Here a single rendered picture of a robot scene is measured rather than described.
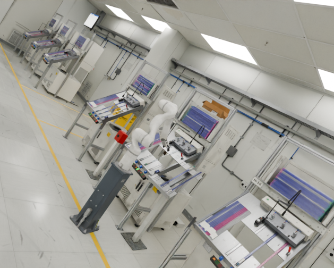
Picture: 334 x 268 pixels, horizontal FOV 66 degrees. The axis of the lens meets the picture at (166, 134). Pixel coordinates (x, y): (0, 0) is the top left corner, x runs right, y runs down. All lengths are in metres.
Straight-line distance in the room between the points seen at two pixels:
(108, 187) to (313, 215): 1.85
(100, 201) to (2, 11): 8.92
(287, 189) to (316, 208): 0.27
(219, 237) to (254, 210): 0.48
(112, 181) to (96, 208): 0.31
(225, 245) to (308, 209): 0.79
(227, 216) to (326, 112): 2.55
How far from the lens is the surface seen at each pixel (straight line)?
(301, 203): 2.65
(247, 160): 4.56
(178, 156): 3.18
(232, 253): 2.39
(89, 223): 2.75
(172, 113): 2.52
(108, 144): 4.26
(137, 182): 3.50
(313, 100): 4.65
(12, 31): 10.88
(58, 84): 7.13
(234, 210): 2.64
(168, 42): 6.30
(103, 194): 2.62
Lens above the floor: 1.45
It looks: 5 degrees down
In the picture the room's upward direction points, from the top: 35 degrees clockwise
